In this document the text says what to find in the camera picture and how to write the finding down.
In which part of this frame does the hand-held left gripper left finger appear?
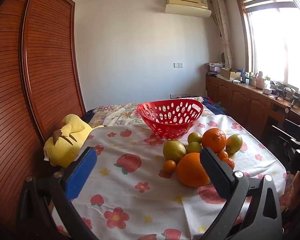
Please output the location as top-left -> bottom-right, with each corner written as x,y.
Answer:
16,146 -> 98,240

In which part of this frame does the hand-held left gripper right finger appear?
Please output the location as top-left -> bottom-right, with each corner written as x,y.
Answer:
199,147 -> 283,240

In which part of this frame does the large orange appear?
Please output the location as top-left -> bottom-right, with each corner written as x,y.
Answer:
176,152 -> 210,188

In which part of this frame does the small green fruit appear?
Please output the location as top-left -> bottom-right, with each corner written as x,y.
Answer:
187,132 -> 203,144
185,141 -> 203,154
226,134 -> 243,154

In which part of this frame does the medium orange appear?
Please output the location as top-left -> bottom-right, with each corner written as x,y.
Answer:
201,128 -> 227,154

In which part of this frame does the yellow-green pear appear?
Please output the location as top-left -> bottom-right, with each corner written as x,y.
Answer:
163,140 -> 187,164

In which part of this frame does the red perforated plastic basket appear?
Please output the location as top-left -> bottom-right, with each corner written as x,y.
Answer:
137,99 -> 204,139

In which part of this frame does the small black tripod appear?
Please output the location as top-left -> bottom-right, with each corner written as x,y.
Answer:
291,91 -> 300,108
275,85 -> 286,100

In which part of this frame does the yellow plush toy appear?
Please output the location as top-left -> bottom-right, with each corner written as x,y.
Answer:
44,114 -> 93,168

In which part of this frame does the wooden cabinet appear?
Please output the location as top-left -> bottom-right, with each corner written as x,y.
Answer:
205,74 -> 300,140

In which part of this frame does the pink detergent bottle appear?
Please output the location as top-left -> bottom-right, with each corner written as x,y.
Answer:
255,72 -> 265,89

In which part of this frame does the strawberry print white cloth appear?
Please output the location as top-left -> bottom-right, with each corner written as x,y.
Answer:
50,115 -> 288,240

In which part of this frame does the blue cloth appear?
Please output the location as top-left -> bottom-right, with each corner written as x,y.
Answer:
202,96 -> 228,115

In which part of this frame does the floral blanket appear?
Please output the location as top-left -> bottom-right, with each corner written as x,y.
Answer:
86,97 -> 300,212

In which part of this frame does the cardboard box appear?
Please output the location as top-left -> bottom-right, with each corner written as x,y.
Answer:
220,67 -> 241,81

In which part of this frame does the window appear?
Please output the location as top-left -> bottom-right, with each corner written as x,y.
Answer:
236,0 -> 300,94

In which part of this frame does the pile of folded cloth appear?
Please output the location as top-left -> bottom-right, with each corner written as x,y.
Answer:
204,62 -> 226,75

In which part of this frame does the wooden slatted wardrobe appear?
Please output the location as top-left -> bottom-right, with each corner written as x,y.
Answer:
0,0 -> 86,232

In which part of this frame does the patterned curtain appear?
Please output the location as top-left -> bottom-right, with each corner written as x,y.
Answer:
211,0 -> 234,69

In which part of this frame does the wall air conditioner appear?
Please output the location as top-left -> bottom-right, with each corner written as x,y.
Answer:
165,0 -> 212,18

